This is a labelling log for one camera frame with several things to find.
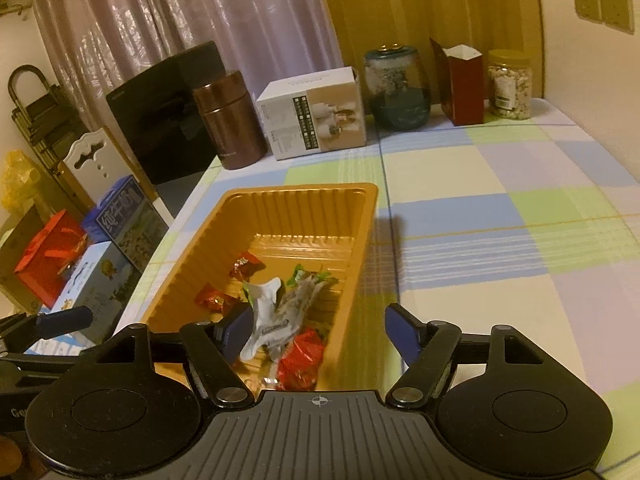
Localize folded black chairs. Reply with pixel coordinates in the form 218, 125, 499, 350
7, 64, 82, 177

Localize red gift bag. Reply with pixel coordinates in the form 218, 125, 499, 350
12, 208, 89, 309

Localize checkered tablecloth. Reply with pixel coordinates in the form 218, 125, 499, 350
112, 97, 640, 472

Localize white carved chair back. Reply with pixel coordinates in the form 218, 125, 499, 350
64, 127, 135, 209

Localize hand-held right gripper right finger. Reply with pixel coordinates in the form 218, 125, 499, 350
384, 302, 551, 409

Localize pink sheer curtain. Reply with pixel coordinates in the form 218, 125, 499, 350
30, 0, 344, 127

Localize dark red carton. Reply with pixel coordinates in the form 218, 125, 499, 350
429, 37, 486, 127

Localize brown cardboard box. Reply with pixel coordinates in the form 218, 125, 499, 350
0, 205, 47, 312

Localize yellow curtain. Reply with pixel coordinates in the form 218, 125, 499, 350
315, 0, 549, 102

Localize white printed cardboard box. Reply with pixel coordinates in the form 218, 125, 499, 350
256, 66, 368, 161

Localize brown metal thermos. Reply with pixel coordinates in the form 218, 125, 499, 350
192, 71, 269, 170

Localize yellow plastic bag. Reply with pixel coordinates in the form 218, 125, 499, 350
0, 150, 44, 212

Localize light blue printed box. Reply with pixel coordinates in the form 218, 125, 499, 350
50, 241, 141, 347

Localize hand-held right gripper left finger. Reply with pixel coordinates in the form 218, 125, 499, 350
82, 302, 254, 409

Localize orange plastic tray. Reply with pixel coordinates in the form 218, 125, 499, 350
137, 182, 379, 394

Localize dark red snack packet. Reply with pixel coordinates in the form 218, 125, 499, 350
229, 255, 264, 281

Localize clear plastic nut jar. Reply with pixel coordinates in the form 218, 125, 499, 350
487, 49, 532, 121

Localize grey snack packet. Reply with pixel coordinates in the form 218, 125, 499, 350
272, 276, 327, 357

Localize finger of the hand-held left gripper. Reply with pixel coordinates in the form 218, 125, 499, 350
0, 306, 95, 353
0, 351, 87, 397

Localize dark glass jar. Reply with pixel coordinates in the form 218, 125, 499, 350
363, 45, 432, 130

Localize blue milk carton box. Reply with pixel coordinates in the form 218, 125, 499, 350
82, 175, 170, 272

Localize black glossy box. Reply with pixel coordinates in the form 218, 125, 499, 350
106, 41, 226, 186

